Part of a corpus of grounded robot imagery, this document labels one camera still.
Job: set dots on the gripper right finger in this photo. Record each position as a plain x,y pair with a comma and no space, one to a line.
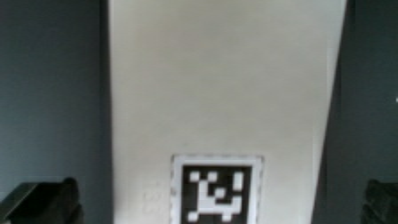
380,204

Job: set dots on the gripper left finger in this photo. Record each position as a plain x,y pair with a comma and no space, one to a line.
43,203

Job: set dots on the small white tagged box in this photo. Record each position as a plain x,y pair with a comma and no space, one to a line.
222,70

